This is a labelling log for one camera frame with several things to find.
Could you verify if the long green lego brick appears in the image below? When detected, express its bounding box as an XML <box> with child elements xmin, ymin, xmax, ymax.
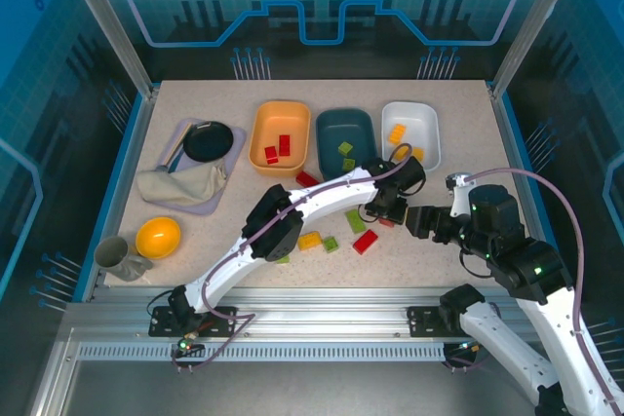
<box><xmin>344</xmin><ymin>208</ymin><xmax>367</xmax><ymax>234</ymax></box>

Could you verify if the cable adapter with LED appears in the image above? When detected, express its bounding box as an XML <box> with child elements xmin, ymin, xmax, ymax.
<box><xmin>175</xmin><ymin>332</ymin><xmax>206</xmax><ymax>357</ymax></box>
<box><xmin>455</xmin><ymin>340</ymin><xmax>488</xmax><ymax>357</ymax></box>

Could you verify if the grey cup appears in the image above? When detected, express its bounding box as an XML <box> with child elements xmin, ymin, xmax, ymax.
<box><xmin>94</xmin><ymin>235</ymin><xmax>155</xmax><ymax>283</ymax></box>

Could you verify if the wooden stick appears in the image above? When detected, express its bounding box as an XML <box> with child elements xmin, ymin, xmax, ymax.
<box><xmin>163</xmin><ymin>122</ymin><xmax>194</xmax><ymax>167</ymax></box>

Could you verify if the beige cloth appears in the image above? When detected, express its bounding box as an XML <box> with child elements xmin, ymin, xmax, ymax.
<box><xmin>136</xmin><ymin>162</ymin><xmax>229</xmax><ymax>208</ymax></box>

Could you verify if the orange plastic container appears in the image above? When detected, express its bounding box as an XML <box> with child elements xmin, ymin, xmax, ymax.
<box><xmin>248</xmin><ymin>100</ymin><xmax>312</xmax><ymax>178</ymax></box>

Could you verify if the white plastic container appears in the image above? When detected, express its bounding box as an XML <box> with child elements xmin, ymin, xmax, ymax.
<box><xmin>381</xmin><ymin>100</ymin><xmax>442</xmax><ymax>172</ymax></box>

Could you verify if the aluminium frame rail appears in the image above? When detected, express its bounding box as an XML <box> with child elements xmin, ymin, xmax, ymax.
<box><xmin>62</xmin><ymin>286</ymin><xmax>581</xmax><ymax>344</ymax></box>

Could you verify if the yellow bowl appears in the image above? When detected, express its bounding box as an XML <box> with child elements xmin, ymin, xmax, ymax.
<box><xmin>135</xmin><ymin>216</ymin><xmax>182</xmax><ymax>260</ymax></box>

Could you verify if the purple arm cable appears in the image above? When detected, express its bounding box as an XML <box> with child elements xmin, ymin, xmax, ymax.
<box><xmin>444</xmin><ymin>167</ymin><xmax>618</xmax><ymax>416</ymax></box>
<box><xmin>171</xmin><ymin>141</ymin><xmax>414</xmax><ymax>374</ymax></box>

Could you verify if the thin black right gripper cable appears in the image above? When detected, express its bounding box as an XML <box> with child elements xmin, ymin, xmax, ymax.
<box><xmin>459</xmin><ymin>246</ymin><xmax>491</xmax><ymax>282</ymax></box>

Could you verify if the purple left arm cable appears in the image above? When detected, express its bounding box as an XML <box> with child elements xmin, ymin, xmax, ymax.
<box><xmin>171</xmin><ymin>141</ymin><xmax>414</xmax><ymax>374</ymax></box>

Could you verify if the aluminium frame post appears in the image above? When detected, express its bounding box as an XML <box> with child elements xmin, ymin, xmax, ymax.
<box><xmin>489</xmin><ymin>0</ymin><xmax>586</xmax><ymax>100</ymax></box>
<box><xmin>53</xmin><ymin>0</ymin><xmax>160</xmax><ymax>100</ymax></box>

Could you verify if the dark teal plastic container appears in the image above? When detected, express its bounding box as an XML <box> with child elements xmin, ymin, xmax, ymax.
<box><xmin>315</xmin><ymin>107</ymin><xmax>379</xmax><ymax>182</ymax></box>

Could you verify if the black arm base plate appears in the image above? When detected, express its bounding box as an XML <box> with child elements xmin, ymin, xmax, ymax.
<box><xmin>148</xmin><ymin>306</ymin><xmax>239</xmax><ymax>339</ymax></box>
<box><xmin>407</xmin><ymin>306</ymin><xmax>494</xmax><ymax>339</ymax></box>

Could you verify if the slotted metal cable duct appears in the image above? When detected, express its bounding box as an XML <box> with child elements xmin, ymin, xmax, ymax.
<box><xmin>77</xmin><ymin>343</ymin><xmax>448</xmax><ymax>362</ymax></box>

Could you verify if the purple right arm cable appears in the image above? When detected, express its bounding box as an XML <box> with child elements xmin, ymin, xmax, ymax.
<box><xmin>444</xmin><ymin>167</ymin><xmax>618</xmax><ymax>416</ymax></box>

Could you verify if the black round plate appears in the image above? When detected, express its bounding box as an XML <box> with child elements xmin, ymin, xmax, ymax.
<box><xmin>182</xmin><ymin>120</ymin><xmax>235</xmax><ymax>163</ymax></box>

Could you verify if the lavender tray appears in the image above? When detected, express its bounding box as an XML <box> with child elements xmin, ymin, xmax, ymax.
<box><xmin>155</xmin><ymin>116</ymin><xmax>248</xmax><ymax>216</ymax></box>

